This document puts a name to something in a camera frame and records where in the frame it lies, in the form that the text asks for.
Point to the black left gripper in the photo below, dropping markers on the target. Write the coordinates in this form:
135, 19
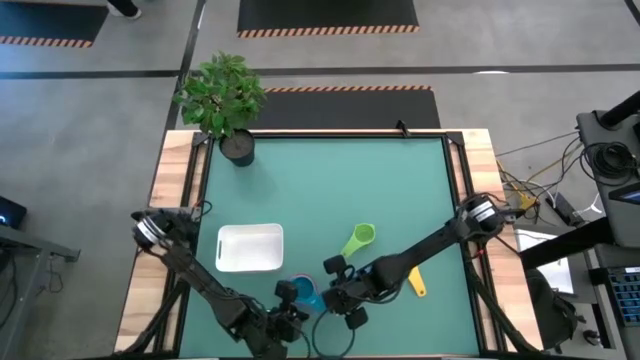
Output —
290, 322

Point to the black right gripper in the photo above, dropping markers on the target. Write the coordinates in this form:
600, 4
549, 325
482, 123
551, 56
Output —
355, 290

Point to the teal measuring cup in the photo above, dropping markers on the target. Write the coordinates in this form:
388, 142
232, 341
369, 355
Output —
305, 295

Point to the green measuring cup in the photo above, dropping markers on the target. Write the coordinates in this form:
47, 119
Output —
363, 234

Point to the yellow measuring cup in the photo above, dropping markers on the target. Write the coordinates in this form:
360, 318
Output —
417, 285

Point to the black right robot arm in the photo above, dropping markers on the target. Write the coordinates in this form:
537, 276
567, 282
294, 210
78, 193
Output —
425, 247

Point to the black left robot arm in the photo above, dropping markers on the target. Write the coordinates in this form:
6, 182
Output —
210, 287

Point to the white plastic basket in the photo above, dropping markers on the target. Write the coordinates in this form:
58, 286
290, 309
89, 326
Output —
250, 247

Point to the green table mat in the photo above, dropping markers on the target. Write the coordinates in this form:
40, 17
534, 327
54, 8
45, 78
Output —
410, 325

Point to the small black clip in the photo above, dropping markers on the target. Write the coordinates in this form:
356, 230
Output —
401, 127

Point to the black plant pot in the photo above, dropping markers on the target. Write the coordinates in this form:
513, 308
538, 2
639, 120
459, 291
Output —
238, 147

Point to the black floor mat striped edge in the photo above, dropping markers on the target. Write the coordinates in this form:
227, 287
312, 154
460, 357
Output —
350, 107
45, 22
325, 15

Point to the black backpack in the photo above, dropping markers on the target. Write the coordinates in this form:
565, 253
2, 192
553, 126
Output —
552, 310

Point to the white paper sheet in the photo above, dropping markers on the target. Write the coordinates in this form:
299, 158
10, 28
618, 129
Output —
560, 275

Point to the black desk bar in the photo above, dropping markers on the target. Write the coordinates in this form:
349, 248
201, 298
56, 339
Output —
565, 245

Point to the black power strip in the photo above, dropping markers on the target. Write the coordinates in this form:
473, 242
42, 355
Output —
562, 209

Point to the green leafy plant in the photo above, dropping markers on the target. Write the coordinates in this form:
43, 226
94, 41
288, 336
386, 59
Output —
220, 95

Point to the gray desk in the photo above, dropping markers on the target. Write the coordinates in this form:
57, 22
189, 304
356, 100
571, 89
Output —
30, 245

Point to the backlit keyboard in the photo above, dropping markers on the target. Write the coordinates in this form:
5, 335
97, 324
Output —
627, 295

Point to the gray equipment cart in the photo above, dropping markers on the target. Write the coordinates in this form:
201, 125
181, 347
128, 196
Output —
595, 130

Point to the laptop with blue screen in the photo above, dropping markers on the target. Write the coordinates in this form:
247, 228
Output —
627, 195

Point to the black monitor with blue light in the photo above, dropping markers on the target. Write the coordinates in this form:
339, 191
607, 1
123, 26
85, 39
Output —
10, 212

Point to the person's foot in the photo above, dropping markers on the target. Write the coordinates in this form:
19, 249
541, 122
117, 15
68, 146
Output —
125, 7

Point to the black table frame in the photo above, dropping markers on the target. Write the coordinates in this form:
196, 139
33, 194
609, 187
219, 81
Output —
375, 135

